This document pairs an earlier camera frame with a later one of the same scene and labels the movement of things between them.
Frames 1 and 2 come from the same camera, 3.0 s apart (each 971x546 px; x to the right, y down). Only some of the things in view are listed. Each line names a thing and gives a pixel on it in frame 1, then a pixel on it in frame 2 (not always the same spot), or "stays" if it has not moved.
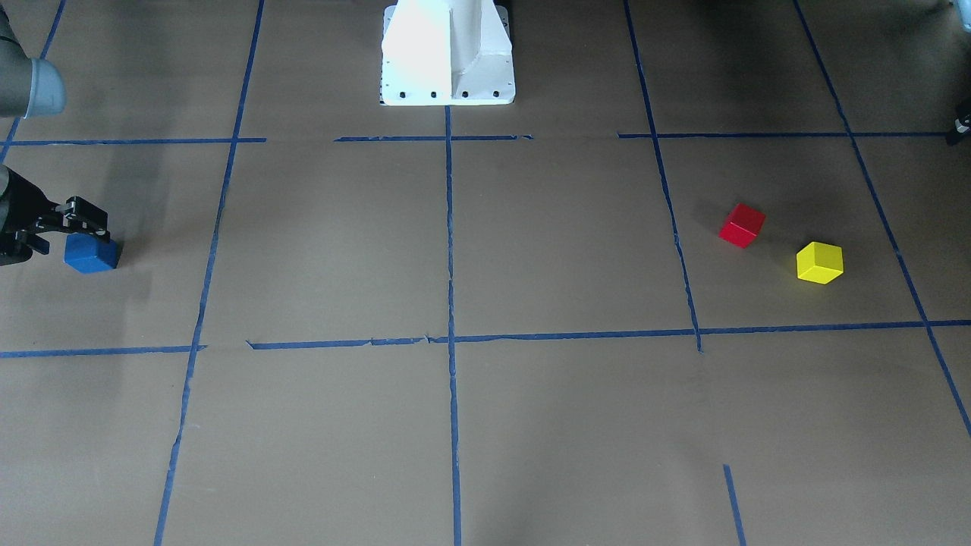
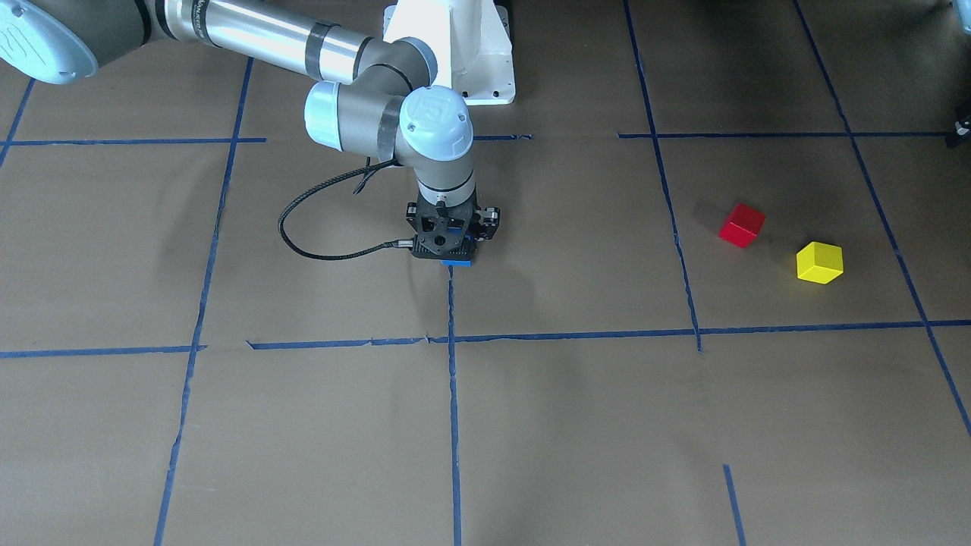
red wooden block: (743, 227) stays
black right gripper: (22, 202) to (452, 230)
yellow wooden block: (819, 263) stays
